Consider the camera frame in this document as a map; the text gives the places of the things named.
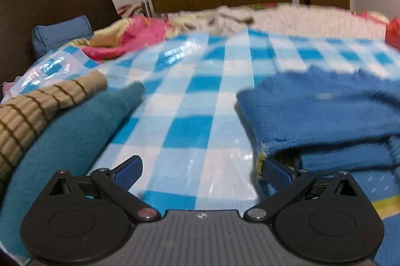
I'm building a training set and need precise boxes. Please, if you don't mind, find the blue bedsheet with yellow stripe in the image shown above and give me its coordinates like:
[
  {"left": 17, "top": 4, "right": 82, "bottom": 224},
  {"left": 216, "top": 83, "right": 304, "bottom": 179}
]
[{"left": 350, "top": 171, "right": 400, "bottom": 266}]

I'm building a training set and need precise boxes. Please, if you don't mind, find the beige striped sweater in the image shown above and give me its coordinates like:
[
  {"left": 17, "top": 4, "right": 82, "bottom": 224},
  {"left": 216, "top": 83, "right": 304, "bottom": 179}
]
[{"left": 0, "top": 71, "right": 108, "bottom": 179}]

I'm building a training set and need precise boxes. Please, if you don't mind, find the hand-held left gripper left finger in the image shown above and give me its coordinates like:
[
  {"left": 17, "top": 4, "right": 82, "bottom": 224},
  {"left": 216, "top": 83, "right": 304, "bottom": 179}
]
[{"left": 50, "top": 155, "right": 160, "bottom": 221}]

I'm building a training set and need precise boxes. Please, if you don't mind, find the blue pillow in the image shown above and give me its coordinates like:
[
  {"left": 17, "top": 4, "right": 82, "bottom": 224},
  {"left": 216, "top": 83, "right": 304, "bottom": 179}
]
[{"left": 32, "top": 15, "right": 93, "bottom": 60}]

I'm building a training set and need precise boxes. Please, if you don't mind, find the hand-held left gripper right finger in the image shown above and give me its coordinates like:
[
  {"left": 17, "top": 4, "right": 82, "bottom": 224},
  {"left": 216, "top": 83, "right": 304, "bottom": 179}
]
[{"left": 244, "top": 157, "right": 360, "bottom": 221}]

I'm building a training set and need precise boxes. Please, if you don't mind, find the teal sweater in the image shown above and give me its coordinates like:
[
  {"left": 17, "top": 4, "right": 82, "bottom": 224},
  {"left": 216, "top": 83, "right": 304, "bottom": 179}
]
[{"left": 0, "top": 82, "right": 146, "bottom": 257}]

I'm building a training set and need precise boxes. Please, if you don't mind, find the blue checkered plastic sheet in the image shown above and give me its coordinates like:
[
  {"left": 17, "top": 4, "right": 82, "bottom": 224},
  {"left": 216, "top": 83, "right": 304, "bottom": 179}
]
[{"left": 9, "top": 29, "right": 400, "bottom": 210}]

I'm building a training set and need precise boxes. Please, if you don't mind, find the white floral bedsheet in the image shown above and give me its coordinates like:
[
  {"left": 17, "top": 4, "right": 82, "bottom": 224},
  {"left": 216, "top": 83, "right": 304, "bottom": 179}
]
[{"left": 162, "top": 3, "right": 391, "bottom": 40}]

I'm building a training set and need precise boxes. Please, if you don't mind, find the dark wooden headboard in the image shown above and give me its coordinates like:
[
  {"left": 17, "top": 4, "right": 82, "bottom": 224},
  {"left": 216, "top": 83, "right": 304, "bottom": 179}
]
[{"left": 0, "top": 0, "right": 121, "bottom": 95}]

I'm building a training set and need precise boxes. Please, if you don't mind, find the pink floral blanket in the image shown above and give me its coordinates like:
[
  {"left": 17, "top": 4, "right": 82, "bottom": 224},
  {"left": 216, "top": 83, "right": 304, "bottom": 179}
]
[{"left": 67, "top": 14, "right": 176, "bottom": 62}]

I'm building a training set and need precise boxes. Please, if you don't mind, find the red white striped cloth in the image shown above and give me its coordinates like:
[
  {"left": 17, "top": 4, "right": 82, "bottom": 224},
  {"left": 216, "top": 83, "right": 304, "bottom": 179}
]
[{"left": 117, "top": 3, "right": 144, "bottom": 18}]

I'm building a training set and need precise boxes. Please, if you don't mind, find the metal thermos bottle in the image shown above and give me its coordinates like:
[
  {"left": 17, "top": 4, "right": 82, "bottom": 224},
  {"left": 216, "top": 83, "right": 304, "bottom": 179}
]
[{"left": 140, "top": 0, "right": 153, "bottom": 17}]

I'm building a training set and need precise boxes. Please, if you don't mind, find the blue knit sweater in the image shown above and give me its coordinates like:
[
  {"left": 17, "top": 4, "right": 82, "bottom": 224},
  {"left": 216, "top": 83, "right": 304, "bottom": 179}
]
[{"left": 236, "top": 65, "right": 400, "bottom": 174}]

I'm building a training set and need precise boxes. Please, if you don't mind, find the red printed bag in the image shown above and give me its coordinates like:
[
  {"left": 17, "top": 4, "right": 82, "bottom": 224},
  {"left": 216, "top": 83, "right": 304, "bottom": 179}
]
[{"left": 385, "top": 16, "right": 400, "bottom": 49}]

